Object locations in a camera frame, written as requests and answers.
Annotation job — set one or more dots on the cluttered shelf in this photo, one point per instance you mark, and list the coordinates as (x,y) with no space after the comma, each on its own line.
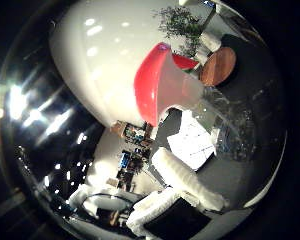
(136,133)

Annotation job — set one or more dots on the bushy green plant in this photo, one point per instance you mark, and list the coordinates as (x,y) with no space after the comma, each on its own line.
(180,26)

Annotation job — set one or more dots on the round wooden tray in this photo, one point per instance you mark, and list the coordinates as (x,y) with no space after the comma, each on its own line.
(218,66)

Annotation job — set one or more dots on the white plant pot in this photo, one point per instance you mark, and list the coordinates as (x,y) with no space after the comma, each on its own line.
(210,41)

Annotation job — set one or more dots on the white checked cloth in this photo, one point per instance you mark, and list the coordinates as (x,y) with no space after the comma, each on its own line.
(193,143)

